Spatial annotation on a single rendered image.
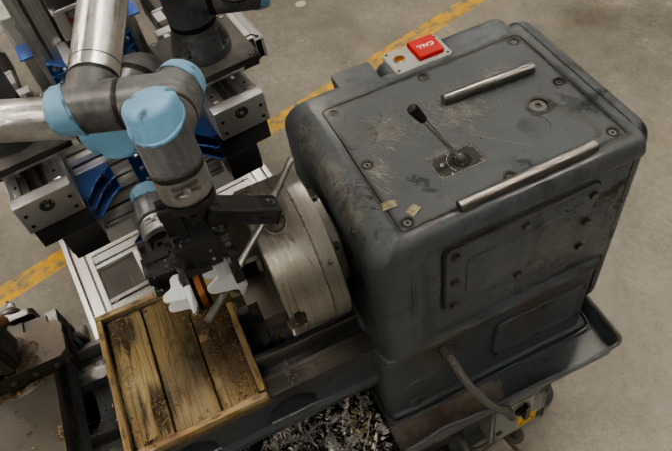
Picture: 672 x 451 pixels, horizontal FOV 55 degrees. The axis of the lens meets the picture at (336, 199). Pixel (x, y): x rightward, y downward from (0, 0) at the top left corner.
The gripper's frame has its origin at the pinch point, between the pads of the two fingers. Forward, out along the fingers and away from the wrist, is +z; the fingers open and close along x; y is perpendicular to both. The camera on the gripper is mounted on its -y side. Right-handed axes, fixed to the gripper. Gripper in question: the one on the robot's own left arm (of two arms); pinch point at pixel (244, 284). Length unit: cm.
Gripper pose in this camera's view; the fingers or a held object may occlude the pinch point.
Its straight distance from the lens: 105.3
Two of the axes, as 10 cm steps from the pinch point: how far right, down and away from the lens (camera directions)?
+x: 3.7, 5.2, -7.7
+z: 2.1, 7.6, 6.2
